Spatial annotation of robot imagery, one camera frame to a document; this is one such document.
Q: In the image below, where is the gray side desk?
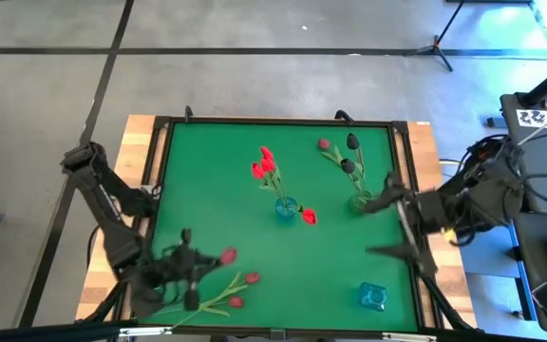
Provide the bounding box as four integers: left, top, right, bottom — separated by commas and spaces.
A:
500, 92, 547, 218

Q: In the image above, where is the dark desk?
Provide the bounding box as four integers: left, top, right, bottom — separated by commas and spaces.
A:
510, 211, 547, 333

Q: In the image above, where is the black beam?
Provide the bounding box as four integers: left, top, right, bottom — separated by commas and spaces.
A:
0, 320, 140, 342

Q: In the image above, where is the black tripod stand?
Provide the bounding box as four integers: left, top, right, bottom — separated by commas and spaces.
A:
415, 0, 467, 73

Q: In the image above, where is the green glass vase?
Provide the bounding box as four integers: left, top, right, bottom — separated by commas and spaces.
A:
347, 188, 374, 215

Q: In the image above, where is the green table mat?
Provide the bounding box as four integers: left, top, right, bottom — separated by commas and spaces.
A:
138, 122, 420, 333

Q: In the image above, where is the dark red artificial tulip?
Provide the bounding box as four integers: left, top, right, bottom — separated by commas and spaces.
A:
318, 138, 368, 191
171, 295, 245, 330
152, 271, 261, 317
219, 246, 238, 266

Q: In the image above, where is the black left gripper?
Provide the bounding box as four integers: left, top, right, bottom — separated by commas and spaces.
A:
159, 229, 222, 313

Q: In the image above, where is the white cable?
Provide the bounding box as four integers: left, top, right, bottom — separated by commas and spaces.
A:
515, 97, 547, 146

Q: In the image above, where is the white printed label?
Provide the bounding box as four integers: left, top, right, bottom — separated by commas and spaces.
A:
515, 107, 547, 129

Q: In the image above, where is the black artificial tulip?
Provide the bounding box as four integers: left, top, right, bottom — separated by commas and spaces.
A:
339, 158, 368, 196
346, 132, 368, 194

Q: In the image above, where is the silver metal bracket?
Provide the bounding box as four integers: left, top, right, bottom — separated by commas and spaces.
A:
119, 326, 174, 337
381, 332, 439, 342

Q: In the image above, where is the teal square glass vase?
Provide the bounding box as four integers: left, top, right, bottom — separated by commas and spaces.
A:
358, 281, 388, 313

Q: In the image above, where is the black metal table frame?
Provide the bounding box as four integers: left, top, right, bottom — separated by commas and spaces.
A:
81, 113, 479, 342

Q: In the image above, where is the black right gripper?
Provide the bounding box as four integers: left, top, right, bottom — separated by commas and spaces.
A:
366, 173, 445, 277

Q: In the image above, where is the blue glass vase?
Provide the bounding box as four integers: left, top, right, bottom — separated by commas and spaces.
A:
274, 196, 299, 219

